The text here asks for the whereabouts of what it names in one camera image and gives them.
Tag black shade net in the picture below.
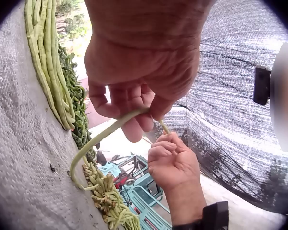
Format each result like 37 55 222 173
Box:
153 0 288 214

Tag pile of long beans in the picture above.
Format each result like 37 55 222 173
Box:
25 0 76 131

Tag black wrist band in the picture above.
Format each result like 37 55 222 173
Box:
172 201 229 230

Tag person's left hand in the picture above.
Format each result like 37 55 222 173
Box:
84 0 214 143

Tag grey woven sack cloth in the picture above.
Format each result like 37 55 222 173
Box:
0 0 126 230

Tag person's left fingers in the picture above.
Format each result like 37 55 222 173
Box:
88 79 155 143

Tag bundle of cut bean ends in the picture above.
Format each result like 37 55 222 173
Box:
82 156 141 230

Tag person's left thumb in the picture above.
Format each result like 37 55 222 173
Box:
149 79 195 121

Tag person's right hand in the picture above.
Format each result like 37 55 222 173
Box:
147 131 202 192

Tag single long green bean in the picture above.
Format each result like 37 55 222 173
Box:
70 108 171 191

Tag teal cargo tricycle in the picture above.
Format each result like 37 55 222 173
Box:
96 151 173 230

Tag heap of dark green vegetables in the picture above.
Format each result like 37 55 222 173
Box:
57 43 97 166

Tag green bush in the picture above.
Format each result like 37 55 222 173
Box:
55 0 93 42

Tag person's right fingers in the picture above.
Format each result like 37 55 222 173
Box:
147 131 191 163

